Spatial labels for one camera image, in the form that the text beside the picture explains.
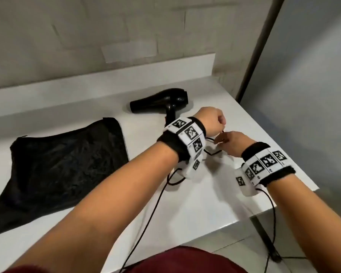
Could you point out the person's right hand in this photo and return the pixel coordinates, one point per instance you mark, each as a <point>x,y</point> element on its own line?
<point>234,143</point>

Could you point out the person's left hand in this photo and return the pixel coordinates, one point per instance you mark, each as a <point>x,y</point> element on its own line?
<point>211,120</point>

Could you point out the black hair dryer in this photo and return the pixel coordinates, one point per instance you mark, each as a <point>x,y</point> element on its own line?
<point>159,100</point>

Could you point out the black fabric pouch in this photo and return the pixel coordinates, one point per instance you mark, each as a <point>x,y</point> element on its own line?
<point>59,173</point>

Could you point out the person's left forearm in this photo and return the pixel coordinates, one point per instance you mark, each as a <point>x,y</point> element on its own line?
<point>102,210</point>

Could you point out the person's right forearm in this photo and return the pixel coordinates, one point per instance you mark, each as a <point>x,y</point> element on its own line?
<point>307,224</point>

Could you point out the person's dark red clothing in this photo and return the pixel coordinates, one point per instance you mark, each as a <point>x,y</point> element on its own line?
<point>187,261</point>

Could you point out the black wristband with marker tiles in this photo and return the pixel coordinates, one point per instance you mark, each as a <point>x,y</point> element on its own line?
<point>264,162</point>
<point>184,133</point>

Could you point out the black table leg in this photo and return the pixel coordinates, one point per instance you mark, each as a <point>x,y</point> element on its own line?
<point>261,230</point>

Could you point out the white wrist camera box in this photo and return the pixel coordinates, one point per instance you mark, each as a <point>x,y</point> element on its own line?
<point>245,187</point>
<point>191,167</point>

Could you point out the dark corner post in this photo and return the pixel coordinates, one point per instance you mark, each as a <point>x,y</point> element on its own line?
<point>261,48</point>

